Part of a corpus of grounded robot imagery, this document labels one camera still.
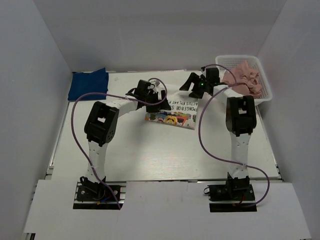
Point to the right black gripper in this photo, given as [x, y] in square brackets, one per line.
[195, 78]

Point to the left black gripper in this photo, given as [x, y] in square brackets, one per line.
[163, 106]

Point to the white printed t-shirt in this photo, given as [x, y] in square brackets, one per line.
[183, 111]

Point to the pink t-shirt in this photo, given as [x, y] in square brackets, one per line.
[247, 79]

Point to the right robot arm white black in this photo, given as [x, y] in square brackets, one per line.
[240, 120]

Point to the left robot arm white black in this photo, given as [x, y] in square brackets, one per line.
[100, 127]

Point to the white plastic mesh basket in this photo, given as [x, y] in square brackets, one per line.
[231, 61]

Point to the folded blue t-shirt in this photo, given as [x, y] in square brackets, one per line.
[88, 82]

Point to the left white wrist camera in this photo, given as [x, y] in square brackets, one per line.
[154, 83]

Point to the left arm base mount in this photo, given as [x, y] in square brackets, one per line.
[85, 199]

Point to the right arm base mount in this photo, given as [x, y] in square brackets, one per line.
[220, 200]

